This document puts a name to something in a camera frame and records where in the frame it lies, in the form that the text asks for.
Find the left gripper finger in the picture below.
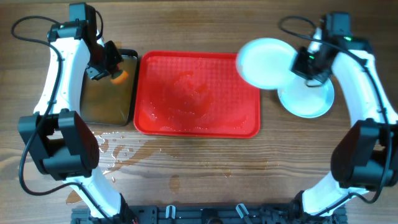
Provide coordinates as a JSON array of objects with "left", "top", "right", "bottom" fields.
[
  {"left": 85, "top": 65, "right": 109, "bottom": 80},
  {"left": 104, "top": 40, "right": 123, "bottom": 73}
]

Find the orange green sponge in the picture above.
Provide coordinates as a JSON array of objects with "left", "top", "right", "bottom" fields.
[{"left": 110, "top": 70, "right": 129, "bottom": 85}]

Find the pale blue plate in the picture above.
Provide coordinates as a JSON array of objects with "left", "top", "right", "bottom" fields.
[
  {"left": 277, "top": 77, "right": 335, "bottom": 118},
  {"left": 236, "top": 38, "right": 297, "bottom": 90}
]

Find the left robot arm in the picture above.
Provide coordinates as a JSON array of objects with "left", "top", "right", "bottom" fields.
[{"left": 18, "top": 25, "right": 135, "bottom": 223}]

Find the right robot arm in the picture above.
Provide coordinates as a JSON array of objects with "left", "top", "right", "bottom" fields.
[{"left": 289, "top": 41, "right": 397, "bottom": 222}]

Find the black water tray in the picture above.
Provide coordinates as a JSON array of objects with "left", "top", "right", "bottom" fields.
[{"left": 80, "top": 49, "right": 139, "bottom": 126}]

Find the red plastic tray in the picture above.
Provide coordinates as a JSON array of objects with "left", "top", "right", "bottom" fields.
[{"left": 133, "top": 50, "right": 261, "bottom": 139}]

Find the right black cable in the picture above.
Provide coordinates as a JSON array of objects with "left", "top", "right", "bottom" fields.
[{"left": 278, "top": 15, "right": 396, "bottom": 218}]

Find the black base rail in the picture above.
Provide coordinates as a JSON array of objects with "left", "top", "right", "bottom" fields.
[{"left": 71, "top": 203, "right": 348, "bottom": 224}]

